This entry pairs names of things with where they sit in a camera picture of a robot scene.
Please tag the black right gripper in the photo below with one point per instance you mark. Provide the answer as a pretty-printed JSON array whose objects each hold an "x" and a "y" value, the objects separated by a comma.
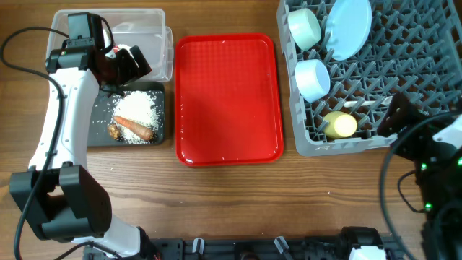
[{"x": 406, "y": 115}]

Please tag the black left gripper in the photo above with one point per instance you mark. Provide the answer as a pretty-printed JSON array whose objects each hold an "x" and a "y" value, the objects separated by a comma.
[{"x": 132, "y": 72}]

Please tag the white rice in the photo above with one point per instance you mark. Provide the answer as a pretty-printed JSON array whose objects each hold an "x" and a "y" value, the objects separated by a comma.
[{"x": 139, "y": 108}]

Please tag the orange carrot piece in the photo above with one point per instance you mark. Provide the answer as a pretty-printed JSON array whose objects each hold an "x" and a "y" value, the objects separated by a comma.
[{"x": 141, "y": 131}]

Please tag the brown food scrap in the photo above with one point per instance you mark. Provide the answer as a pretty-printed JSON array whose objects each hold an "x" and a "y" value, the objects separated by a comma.
[{"x": 114, "y": 132}]

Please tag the yellow plastic cup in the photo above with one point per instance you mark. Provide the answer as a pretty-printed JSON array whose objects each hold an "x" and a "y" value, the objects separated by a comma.
[{"x": 340, "y": 125}]

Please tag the small light blue bowl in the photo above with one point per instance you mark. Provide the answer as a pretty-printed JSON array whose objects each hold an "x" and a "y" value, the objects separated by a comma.
[{"x": 312, "y": 79}]

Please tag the large light blue plate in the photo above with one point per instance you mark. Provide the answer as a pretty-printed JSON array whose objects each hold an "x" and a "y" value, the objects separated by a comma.
[{"x": 349, "y": 23}]

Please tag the green bowl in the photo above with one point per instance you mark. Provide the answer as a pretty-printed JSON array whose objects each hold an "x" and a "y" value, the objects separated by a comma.
[{"x": 304, "y": 28}]

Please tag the white plastic spoon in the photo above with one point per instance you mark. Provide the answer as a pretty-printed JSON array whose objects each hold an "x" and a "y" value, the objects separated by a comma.
[{"x": 384, "y": 101}]

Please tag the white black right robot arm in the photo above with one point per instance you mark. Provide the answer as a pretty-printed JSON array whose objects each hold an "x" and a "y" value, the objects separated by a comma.
[{"x": 439, "y": 183}]

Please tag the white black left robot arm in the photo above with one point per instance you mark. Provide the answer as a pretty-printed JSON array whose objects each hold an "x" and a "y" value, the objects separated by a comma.
[{"x": 56, "y": 195}]

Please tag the grey dishwasher rack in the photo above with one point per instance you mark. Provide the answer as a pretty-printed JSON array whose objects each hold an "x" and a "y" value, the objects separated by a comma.
[{"x": 414, "y": 48}]

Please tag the clear plastic bin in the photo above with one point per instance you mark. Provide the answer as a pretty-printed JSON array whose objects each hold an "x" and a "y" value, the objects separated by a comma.
[{"x": 144, "y": 29}]

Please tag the black plastic tray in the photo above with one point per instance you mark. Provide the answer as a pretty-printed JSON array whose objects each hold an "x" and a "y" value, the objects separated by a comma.
[{"x": 104, "y": 108}]

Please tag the red serving tray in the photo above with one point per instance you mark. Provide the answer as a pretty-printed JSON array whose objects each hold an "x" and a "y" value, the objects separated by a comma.
[{"x": 227, "y": 106}]

